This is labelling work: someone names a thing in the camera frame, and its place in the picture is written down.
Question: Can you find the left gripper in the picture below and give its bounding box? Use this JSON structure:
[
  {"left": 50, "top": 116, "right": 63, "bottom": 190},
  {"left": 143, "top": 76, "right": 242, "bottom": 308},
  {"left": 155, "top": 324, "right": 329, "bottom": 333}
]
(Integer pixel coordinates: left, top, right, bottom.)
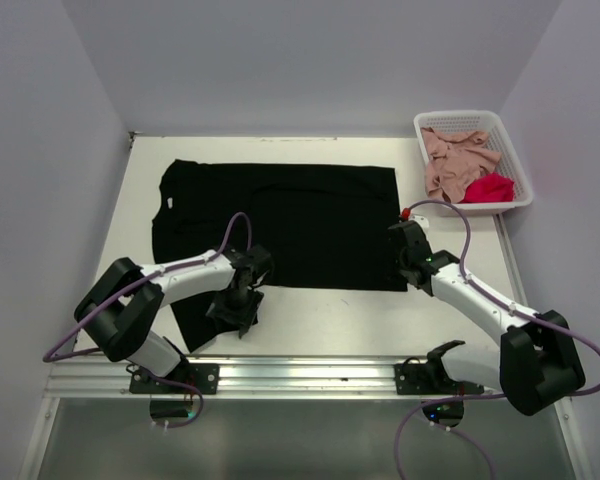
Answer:
[{"left": 207, "top": 283, "right": 263, "bottom": 334}]

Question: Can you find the black t shirt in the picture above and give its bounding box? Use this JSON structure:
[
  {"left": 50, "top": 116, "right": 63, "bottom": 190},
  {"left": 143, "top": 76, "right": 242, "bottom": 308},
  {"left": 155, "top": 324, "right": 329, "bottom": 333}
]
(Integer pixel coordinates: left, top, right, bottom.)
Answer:
[{"left": 150, "top": 158, "right": 410, "bottom": 354}]

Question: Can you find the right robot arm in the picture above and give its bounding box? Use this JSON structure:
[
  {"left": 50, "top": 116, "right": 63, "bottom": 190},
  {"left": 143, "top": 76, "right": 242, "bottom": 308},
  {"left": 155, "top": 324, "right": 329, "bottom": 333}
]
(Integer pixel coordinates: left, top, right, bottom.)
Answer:
[{"left": 388, "top": 220, "right": 585, "bottom": 416}]

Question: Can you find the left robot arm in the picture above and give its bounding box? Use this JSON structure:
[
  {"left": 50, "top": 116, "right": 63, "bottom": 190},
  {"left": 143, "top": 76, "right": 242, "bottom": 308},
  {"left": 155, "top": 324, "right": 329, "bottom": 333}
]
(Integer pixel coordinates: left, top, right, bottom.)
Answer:
[{"left": 74, "top": 245, "right": 274, "bottom": 393}]

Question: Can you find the red t shirt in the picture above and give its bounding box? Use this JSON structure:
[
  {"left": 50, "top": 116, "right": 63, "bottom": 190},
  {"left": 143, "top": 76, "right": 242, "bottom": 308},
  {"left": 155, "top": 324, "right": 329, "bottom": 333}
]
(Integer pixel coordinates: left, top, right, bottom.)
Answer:
[{"left": 462, "top": 173, "right": 515, "bottom": 204}]

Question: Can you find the beige t shirt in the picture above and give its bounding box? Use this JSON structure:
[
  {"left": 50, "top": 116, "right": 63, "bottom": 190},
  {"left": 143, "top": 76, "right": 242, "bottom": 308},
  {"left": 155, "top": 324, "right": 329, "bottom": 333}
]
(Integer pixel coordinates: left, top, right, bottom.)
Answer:
[{"left": 420, "top": 127, "right": 502, "bottom": 203}]

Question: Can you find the white plastic basket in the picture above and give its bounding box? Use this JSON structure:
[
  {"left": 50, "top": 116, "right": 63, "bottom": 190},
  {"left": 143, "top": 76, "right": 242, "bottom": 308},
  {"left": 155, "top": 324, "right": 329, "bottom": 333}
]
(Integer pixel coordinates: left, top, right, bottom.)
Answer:
[{"left": 413, "top": 110, "right": 534, "bottom": 216}]

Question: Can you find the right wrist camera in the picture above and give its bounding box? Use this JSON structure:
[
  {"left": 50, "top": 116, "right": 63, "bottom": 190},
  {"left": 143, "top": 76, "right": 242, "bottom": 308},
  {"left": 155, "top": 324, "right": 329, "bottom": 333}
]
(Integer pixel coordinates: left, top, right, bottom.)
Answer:
[{"left": 399, "top": 207, "right": 430, "bottom": 230}]

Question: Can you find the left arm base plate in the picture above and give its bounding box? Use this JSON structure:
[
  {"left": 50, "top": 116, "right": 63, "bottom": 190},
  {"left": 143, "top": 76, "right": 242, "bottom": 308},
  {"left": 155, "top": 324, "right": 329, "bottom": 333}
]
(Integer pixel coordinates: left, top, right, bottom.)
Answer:
[{"left": 126, "top": 363, "right": 220, "bottom": 395}]

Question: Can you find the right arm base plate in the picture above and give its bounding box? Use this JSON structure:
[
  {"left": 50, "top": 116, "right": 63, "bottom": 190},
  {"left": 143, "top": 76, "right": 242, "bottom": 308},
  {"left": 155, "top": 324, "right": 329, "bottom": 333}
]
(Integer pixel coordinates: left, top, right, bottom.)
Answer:
[{"left": 393, "top": 363, "right": 485, "bottom": 396}]

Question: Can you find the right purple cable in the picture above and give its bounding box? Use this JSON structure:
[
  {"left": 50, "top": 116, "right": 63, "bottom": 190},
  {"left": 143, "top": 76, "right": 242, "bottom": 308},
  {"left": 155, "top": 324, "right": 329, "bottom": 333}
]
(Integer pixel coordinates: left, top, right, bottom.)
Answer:
[{"left": 392, "top": 199, "right": 600, "bottom": 480}]

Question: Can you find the purple cable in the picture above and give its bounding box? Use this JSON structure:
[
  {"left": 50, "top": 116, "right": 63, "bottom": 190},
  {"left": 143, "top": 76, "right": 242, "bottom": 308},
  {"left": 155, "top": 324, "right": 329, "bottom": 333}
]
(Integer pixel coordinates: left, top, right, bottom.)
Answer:
[
  {"left": 41, "top": 211, "right": 255, "bottom": 429},
  {"left": 392, "top": 199, "right": 600, "bottom": 480}
]

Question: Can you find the aluminium mounting rail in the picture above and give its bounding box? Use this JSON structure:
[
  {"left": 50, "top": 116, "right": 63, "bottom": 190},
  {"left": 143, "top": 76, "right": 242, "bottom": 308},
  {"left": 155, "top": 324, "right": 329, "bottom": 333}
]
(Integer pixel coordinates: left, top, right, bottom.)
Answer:
[{"left": 44, "top": 354, "right": 571, "bottom": 401}]

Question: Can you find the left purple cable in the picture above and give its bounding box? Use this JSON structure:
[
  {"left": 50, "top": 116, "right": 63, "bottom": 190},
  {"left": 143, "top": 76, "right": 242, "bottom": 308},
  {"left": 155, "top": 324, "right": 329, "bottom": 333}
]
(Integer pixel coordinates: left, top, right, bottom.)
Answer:
[{"left": 41, "top": 211, "right": 255, "bottom": 429}]

